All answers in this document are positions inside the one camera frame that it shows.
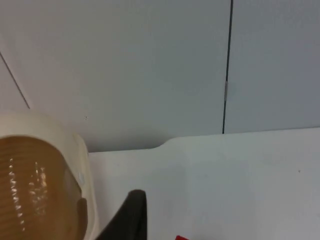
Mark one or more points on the cream box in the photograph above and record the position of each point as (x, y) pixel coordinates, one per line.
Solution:
(37, 122)

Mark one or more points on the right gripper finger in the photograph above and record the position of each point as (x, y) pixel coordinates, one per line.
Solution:
(127, 220)

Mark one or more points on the red block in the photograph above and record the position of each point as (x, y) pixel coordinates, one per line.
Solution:
(186, 238)

